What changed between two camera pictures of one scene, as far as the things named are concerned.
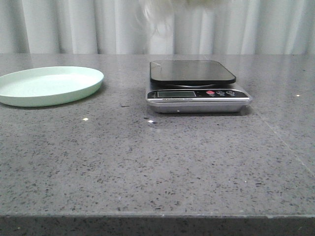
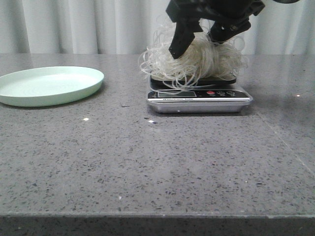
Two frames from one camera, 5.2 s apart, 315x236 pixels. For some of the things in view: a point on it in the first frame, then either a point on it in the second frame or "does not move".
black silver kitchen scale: [195, 86] does not move
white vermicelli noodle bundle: [161, 14] → [204, 60]
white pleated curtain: [121, 27] does not move
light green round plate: [44, 86] does not move
